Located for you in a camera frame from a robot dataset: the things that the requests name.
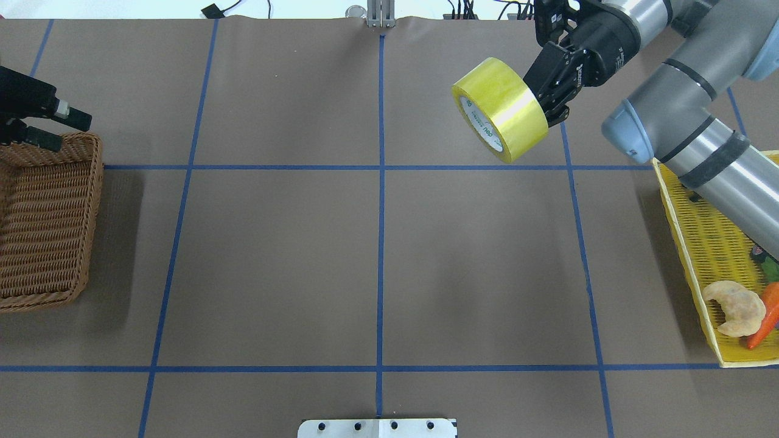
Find croissant toy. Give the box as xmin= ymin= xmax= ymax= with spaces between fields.
xmin=703 ymin=280 xmax=767 ymax=338

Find aluminium frame post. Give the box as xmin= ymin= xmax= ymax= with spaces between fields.
xmin=365 ymin=0 xmax=397 ymax=29

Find brown wicker basket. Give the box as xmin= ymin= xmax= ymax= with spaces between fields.
xmin=1 ymin=133 xmax=103 ymax=313

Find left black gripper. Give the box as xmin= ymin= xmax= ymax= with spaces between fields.
xmin=1 ymin=66 xmax=93 ymax=152

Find white pedestal column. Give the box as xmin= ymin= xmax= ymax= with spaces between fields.
xmin=297 ymin=418 xmax=459 ymax=437

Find black usb hub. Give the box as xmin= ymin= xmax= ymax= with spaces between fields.
xmin=442 ymin=0 xmax=479 ymax=21

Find yellow tape roll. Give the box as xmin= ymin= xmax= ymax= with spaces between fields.
xmin=451 ymin=57 xmax=549 ymax=164

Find orange carrot toy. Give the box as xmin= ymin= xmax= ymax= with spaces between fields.
xmin=746 ymin=281 xmax=778 ymax=350

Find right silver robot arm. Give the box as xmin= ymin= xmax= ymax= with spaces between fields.
xmin=523 ymin=1 xmax=778 ymax=256

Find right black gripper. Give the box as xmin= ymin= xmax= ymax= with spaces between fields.
xmin=523 ymin=1 xmax=641 ymax=128

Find yellow plastic basket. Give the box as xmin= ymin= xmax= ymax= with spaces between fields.
xmin=651 ymin=159 xmax=778 ymax=368

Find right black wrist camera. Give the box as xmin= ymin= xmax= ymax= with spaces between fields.
xmin=533 ymin=1 xmax=579 ymax=47

